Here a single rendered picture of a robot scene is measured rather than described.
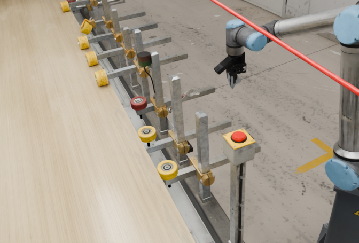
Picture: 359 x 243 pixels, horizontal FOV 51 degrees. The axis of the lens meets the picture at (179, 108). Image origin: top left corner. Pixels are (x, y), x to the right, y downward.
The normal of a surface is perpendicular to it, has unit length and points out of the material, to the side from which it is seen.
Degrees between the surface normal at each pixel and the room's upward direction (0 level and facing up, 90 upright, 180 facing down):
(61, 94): 0
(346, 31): 83
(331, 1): 90
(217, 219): 0
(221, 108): 0
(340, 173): 95
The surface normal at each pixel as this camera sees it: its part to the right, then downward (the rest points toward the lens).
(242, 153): 0.39, 0.51
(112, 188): -0.07, -0.81
